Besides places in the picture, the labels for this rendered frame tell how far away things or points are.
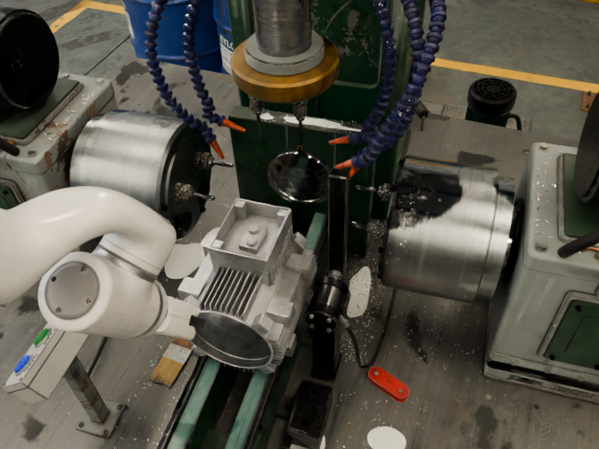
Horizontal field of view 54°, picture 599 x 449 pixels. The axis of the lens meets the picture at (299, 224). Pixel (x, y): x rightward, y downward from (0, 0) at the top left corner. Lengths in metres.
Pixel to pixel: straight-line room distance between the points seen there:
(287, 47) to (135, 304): 0.47
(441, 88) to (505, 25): 0.85
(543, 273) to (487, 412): 0.33
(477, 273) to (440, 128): 0.81
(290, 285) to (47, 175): 0.52
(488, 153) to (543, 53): 2.21
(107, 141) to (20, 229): 0.62
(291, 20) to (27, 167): 0.57
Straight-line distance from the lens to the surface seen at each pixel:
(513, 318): 1.07
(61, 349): 0.99
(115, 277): 0.65
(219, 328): 1.07
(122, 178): 1.14
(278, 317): 0.94
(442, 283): 1.04
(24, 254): 0.57
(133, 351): 1.28
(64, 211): 0.60
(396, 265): 1.02
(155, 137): 1.14
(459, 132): 1.75
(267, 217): 1.01
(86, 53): 3.99
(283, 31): 0.93
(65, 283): 0.65
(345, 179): 0.88
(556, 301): 1.03
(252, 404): 1.03
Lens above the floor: 1.84
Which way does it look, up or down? 46 degrees down
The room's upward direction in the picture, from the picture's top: 3 degrees counter-clockwise
